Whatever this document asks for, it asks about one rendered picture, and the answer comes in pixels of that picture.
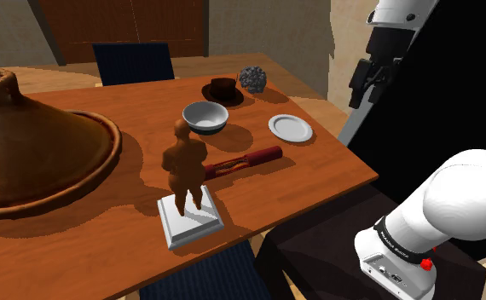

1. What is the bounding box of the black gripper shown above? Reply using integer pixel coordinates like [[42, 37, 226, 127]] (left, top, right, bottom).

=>
[[348, 26, 417, 110]]

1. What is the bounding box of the white plate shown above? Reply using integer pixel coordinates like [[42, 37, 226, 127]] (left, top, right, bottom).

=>
[[268, 113, 314, 144]]

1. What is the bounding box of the grey bumpy ball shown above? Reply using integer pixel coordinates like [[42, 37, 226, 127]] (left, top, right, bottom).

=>
[[238, 66, 268, 95]]

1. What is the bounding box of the dark red rolling pin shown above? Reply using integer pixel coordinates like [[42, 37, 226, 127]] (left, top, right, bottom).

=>
[[203, 145, 284, 182]]

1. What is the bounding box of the dark brown cup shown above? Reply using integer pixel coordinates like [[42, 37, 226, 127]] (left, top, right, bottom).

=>
[[209, 77, 238, 102]]

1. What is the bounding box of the dark robot stand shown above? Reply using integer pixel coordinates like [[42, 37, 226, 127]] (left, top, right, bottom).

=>
[[253, 184, 486, 300]]

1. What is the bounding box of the white bowl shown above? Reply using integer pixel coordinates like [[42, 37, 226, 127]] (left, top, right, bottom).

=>
[[182, 101, 230, 136]]

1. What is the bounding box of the brown figure on white base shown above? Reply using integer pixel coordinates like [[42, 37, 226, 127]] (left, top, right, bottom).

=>
[[156, 118, 226, 251]]

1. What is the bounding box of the dark blue chair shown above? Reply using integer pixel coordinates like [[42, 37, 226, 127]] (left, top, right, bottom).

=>
[[91, 41, 176, 88], [138, 239, 274, 300]]

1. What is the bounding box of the brown wooden cabinet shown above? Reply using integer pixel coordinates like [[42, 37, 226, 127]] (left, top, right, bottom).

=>
[[27, 0, 211, 66]]

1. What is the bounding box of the brown wooden table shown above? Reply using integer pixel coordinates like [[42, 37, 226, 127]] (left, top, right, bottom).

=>
[[0, 73, 380, 300]]

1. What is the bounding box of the brown clay tagine pot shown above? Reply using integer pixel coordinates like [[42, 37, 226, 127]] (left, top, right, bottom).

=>
[[0, 68, 124, 222]]

